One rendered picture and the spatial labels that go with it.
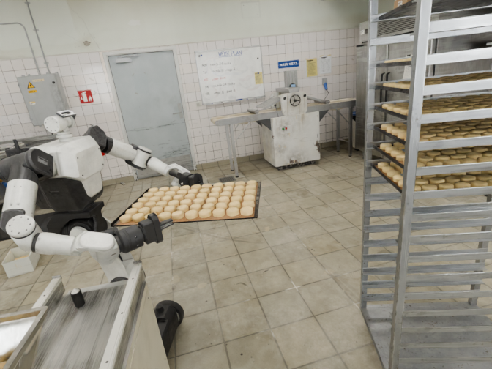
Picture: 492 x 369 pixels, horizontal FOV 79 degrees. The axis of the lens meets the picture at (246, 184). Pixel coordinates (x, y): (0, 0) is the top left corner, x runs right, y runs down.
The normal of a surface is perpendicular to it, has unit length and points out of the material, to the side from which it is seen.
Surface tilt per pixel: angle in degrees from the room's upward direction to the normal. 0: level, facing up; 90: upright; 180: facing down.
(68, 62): 90
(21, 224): 44
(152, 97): 90
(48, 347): 0
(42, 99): 90
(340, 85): 90
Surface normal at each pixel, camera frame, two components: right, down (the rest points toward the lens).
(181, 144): 0.25, 0.31
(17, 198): 0.29, -0.51
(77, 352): -0.11, -0.93
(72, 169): 0.64, 0.12
